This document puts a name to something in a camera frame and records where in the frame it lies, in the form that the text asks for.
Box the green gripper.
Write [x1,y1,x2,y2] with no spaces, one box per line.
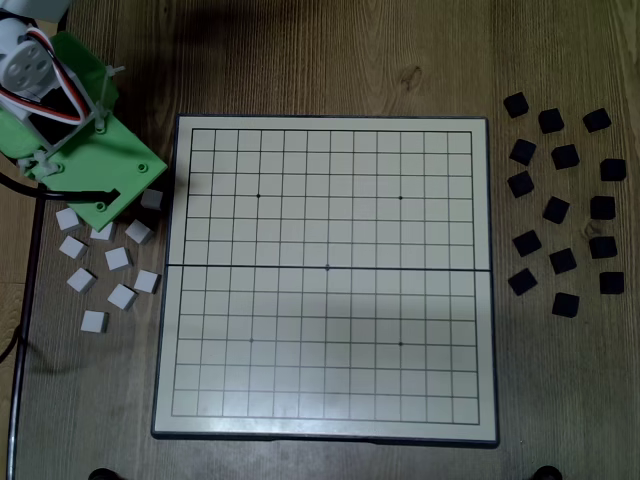
[0,31,122,174]

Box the white grid go board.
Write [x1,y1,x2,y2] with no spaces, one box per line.
[151,113,501,449]

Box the black cube stone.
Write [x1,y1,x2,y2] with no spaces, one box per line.
[506,170,535,198]
[582,107,613,134]
[508,138,538,166]
[588,235,618,260]
[507,267,539,296]
[551,292,581,318]
[511,229,543,258]
[589,195,617,221]
[599,158,628,182]
[537,107,566,135]
[599,271,626,296]
[548,247,578,275]
[502,91,530,120]
[542,195,572,224]
[551,143,581,171]

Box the white zip tie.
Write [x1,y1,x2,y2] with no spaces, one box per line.
[19,152,66,179]
[92,64,126,134]

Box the green camera mount plate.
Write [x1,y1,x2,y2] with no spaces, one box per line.
[29,113,169,234]

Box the black camera cable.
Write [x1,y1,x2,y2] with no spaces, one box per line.
[0,172,121,204]

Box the thin black cable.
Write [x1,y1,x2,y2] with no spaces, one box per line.
[0,324,24,362]

